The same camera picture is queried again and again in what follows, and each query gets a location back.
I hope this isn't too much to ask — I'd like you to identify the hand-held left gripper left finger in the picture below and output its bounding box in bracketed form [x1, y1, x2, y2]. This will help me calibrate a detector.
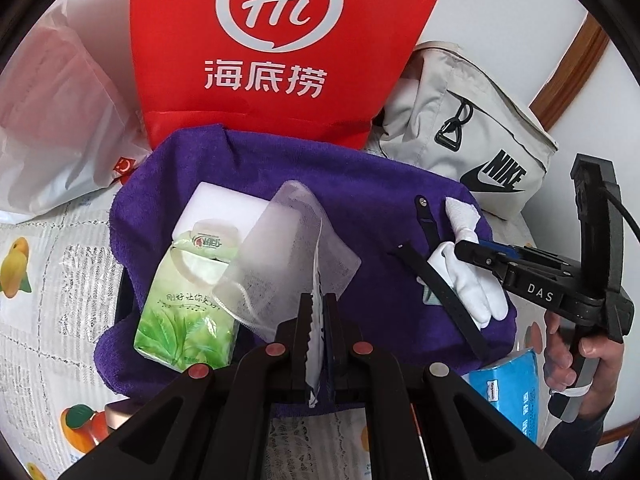
[60, 294, 322, 480]

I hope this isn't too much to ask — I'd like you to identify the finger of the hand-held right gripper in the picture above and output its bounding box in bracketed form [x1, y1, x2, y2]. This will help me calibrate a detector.
[454, 240, 508, 286]
[480, 241, 568, 267]

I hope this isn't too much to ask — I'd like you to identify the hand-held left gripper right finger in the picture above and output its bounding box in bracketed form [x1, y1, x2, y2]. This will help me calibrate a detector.
[324, 294, 573, 480]

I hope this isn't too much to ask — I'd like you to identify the white glove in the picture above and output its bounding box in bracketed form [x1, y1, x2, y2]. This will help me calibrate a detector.
[425, 196, 511, 332]

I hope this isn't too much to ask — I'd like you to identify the green tissue pack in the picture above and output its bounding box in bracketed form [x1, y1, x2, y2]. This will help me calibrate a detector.
[132, 217, 251, 373]

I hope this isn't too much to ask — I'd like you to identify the person's right forearm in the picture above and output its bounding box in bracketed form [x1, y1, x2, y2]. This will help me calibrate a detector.
[537, 355, 640, 480]

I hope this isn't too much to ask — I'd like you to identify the person's right hand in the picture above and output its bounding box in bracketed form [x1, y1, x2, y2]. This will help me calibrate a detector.
[544, 310, 628, 396]

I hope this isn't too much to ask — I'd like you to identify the blue tissue pack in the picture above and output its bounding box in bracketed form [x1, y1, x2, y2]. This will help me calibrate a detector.
[462, 347, 553, 453]

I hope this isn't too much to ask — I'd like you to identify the purple towel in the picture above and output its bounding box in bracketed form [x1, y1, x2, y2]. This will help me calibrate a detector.
[94, 122, 518, 418]

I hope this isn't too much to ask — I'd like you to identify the white sponge block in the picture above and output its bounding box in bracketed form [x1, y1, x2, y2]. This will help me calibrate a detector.
[172, 181, 276, 261]

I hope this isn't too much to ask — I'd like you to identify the grey waist bag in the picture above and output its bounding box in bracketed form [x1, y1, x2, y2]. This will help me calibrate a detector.
[365, 40, 560, 221]

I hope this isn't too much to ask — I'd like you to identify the pale pink block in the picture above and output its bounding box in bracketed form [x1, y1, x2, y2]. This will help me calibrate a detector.
[104, 399, 136, 432]

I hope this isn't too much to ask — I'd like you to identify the fruit print tablecloth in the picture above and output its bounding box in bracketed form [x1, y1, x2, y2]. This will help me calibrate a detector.
[0, 195, 551, 480]

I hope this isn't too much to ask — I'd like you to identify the red paper bag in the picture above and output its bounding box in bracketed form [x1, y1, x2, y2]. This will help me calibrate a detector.
[129, 0, 458, 151]

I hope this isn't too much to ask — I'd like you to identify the white plastic bag red label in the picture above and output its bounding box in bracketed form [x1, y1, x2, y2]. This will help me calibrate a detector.
[0, 0, 153, 216]

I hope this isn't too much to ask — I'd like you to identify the black strap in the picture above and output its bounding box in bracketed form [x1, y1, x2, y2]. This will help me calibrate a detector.
[414, 196, 442, 253]
[396, 242, 493, 362]

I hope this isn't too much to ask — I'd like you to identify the black cable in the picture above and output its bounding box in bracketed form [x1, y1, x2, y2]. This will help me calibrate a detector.
[606, 187, 640, 241]

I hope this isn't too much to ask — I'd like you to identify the wooden door frame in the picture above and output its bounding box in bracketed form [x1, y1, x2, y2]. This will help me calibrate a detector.
[529, 25, 611, 133]

